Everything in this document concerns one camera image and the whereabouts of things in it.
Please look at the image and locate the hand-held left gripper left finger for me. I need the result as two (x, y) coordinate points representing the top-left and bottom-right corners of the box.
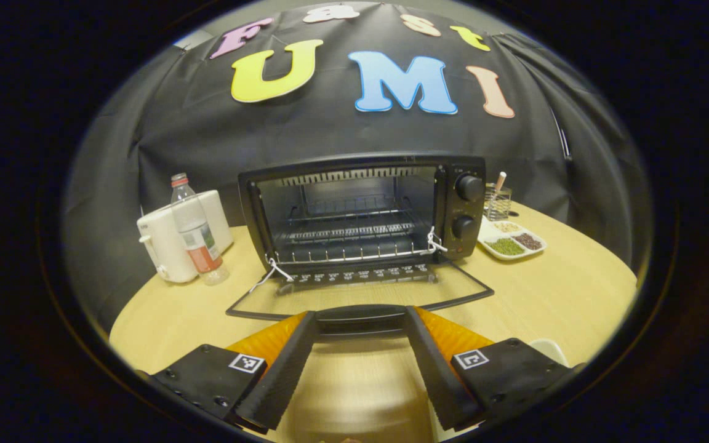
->
(136, 311), (319, 431)

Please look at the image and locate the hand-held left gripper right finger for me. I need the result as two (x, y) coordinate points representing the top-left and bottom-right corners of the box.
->
(405, 306), (586, 431)

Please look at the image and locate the cream tray with pink food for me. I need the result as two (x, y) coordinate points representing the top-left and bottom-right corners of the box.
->
(528, 338), (571, 369)

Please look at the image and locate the black electric oven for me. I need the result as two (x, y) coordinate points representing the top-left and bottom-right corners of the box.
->
(226, 154), (495, 336)

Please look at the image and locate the white divided dish with beans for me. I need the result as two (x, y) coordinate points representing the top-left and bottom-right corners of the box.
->
(478, 218), (547, 261)

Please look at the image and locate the clear plastic water bottle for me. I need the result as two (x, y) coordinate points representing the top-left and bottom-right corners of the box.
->
(170, 173), (230, 286)

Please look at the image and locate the white toaster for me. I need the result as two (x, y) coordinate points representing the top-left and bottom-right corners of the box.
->
(137, 190), (234, 284)

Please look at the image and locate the black backdrop cloth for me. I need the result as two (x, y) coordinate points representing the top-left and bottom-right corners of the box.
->
(62, 3), (654, 333)

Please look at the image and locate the metal wire mesh holder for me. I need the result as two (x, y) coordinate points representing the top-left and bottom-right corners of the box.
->
(484, 172), (513, 222)

